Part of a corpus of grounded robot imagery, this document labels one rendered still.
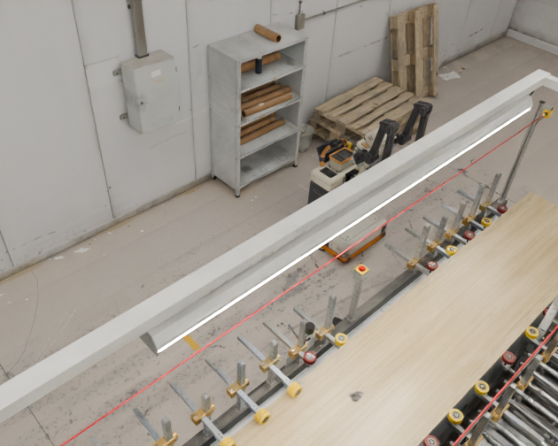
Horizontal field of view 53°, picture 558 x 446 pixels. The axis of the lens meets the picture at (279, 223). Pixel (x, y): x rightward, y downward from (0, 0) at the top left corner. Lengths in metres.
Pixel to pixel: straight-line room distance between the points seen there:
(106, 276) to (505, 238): 3.40
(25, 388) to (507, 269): 3.53
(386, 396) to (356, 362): 0.27
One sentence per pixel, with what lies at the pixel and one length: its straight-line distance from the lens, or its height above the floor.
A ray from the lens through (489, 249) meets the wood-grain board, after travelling 4.55.
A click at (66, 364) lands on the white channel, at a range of 1.69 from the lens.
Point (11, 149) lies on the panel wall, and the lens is 4.87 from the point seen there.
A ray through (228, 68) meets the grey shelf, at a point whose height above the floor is 1.43.
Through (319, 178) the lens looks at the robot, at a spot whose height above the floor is 0.78.
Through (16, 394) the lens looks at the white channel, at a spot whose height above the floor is 2.46.
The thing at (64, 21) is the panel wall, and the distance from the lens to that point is 4.65.
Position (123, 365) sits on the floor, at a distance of 4.67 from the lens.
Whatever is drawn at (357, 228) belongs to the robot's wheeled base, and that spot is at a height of 0.28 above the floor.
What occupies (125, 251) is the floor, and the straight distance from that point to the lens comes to 5.49.
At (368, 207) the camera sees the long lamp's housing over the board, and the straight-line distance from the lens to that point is 2.30.
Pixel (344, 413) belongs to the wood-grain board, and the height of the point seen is 0.90.
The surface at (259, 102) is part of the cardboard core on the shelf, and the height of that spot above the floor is 0.95.
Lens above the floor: 3.80
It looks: 42 degrees down
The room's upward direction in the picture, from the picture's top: 4 degrees clockwise
